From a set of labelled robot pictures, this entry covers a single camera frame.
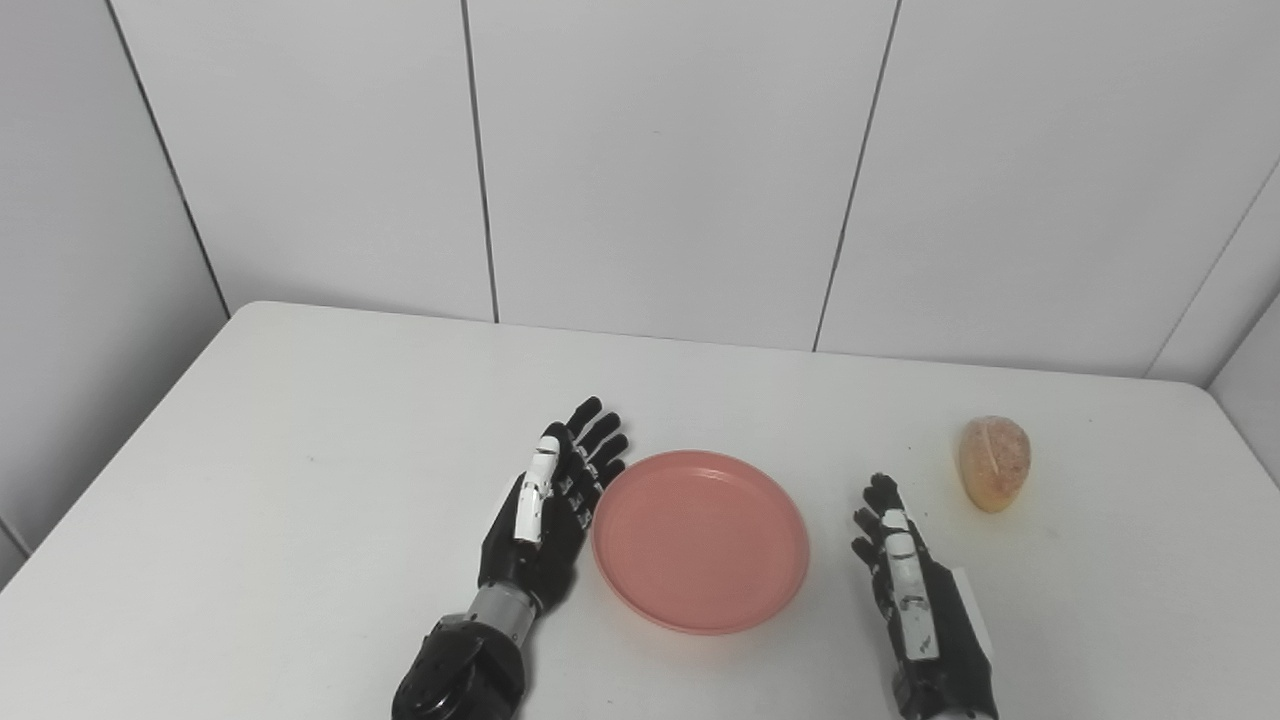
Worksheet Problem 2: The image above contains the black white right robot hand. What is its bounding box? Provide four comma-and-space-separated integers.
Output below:
851, 473, 1001, 720

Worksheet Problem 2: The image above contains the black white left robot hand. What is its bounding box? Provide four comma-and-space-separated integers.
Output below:
477, 396, 630, 616

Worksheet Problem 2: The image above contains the pink round plate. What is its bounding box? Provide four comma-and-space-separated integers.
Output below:
591, 450, 811, 636

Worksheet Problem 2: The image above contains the brown bread roll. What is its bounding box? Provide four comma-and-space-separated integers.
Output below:
958, 416, 1032, 514

